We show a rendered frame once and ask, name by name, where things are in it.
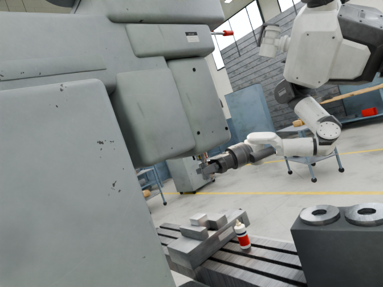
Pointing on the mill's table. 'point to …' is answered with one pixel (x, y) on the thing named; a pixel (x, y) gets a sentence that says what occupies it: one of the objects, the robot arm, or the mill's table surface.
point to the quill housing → (199, 104)
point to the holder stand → (341, 245)
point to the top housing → (155, 11)
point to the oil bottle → (242, 235)
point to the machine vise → (204, 240)
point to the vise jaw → (216, 220)
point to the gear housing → (170, 40)
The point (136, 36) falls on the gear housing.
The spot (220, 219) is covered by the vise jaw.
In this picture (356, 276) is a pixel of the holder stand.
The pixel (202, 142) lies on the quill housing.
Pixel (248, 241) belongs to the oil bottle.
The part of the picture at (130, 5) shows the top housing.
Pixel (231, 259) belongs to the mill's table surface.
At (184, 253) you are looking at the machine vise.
